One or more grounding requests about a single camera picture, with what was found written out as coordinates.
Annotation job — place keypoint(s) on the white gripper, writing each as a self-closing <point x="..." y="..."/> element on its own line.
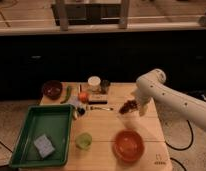
<point x="142" y="101"/>

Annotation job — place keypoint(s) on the dark red grape bunch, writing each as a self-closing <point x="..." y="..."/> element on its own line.
<point x="128" y="106"/>

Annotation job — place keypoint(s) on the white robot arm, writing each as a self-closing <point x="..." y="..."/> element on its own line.
<point x="151" y="85"/>

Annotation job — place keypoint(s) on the red bowl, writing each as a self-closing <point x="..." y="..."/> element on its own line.
<point x="128" y="146"/>

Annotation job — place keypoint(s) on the dark maroon bowl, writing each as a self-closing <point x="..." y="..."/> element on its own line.
<point x="52" y="89"/>

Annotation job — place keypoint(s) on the dark glass jar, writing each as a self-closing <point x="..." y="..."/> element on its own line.
<point x="104" y="86"/>

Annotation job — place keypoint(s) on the black brush block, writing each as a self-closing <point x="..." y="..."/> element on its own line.
<point x="97" y="99"/>

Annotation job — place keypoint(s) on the white lidded container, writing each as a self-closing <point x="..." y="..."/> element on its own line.
<point x="94" y="83"/>

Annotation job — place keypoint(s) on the metal spoon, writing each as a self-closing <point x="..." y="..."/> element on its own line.
<point x="98" y="108"/>

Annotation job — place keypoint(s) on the orange fruit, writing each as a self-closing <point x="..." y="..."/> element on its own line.
<point x="83" y="97"/>

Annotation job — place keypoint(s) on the white cloth with dark object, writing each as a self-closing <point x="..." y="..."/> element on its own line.
<point x="79" y="110"/>

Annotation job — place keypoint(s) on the green cup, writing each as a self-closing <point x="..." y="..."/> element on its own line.
<point x="83" y="141"/>

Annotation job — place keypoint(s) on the green plastic tray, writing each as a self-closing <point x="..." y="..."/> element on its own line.
<point x="55" y="122"/>

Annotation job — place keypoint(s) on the blue grey sponge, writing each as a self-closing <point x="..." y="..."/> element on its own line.
<point x="44" y="146"/>

